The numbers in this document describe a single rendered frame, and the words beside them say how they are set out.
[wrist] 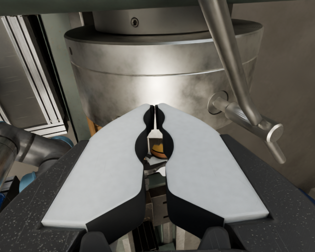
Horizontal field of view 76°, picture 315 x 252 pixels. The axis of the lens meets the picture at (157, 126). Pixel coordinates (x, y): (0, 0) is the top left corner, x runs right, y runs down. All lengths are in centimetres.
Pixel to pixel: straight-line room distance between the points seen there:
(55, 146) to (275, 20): 179
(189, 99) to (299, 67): 211
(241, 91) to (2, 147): 45
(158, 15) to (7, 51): 112
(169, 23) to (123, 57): 7
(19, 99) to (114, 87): 117
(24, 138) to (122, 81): 36
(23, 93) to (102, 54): 115
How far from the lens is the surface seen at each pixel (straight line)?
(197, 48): 24
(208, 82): 26
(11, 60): 134
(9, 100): 142
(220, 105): 27
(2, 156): 48
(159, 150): 44
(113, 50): 24
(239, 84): 17
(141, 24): 28
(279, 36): 204
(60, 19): 92
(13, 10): 24
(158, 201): 81
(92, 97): 30
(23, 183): 52
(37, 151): 56
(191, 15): 28
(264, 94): 218
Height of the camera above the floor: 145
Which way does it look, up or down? 55 degrees down
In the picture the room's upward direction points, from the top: 152 degrees clockwise
